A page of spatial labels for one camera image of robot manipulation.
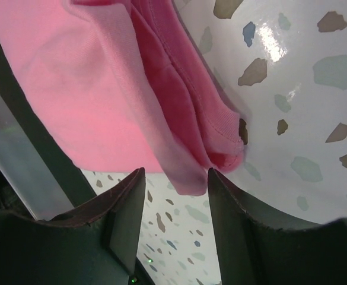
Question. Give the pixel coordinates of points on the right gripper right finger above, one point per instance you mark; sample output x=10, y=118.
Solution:
x=258, y=244

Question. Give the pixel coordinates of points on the pink t shirt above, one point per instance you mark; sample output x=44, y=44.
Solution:
x=119, y=86

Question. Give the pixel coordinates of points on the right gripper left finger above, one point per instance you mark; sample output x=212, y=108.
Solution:
x=95, y=243

